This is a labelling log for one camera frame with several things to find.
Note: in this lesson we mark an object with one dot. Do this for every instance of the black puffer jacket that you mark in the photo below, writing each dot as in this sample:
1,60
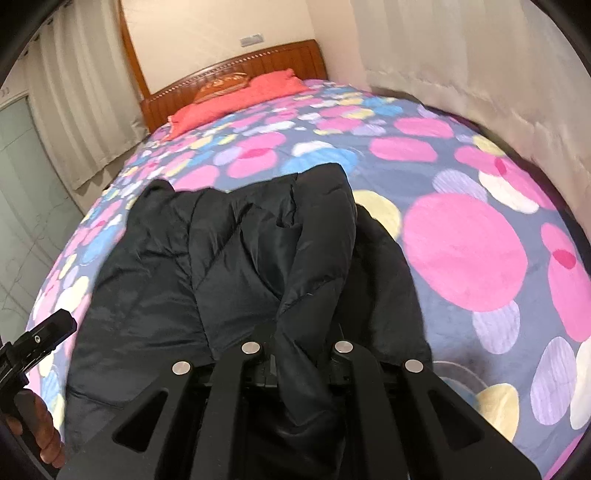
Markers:
197,271

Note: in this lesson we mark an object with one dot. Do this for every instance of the person's left hand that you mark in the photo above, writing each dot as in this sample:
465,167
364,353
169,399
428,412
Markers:
38,419

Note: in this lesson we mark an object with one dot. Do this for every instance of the frosted glass sliding door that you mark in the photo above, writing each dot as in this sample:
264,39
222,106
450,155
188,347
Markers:
38,216

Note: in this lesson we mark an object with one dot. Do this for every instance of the cream curtain left side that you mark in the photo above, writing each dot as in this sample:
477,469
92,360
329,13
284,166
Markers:
84,103

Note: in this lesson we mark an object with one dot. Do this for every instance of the cream curtain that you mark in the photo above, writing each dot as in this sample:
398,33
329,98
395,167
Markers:
84,103
502,64

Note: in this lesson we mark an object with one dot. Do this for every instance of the orange embroidered cushion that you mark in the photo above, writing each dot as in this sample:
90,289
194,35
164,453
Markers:
227,83

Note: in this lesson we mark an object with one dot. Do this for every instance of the red pillow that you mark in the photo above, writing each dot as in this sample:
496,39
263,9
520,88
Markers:
262,88

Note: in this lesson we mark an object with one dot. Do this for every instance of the colourful polka dot bedspread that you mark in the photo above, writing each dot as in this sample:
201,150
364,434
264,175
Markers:
500,266

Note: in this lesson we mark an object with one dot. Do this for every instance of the cream curtain right side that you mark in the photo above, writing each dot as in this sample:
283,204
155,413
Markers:
502,64

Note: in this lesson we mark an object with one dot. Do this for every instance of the brown wooden door frame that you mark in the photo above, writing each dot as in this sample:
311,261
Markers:
131,53

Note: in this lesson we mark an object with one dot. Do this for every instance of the grey wall switch plate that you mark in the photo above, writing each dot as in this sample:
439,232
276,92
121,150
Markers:
251,40

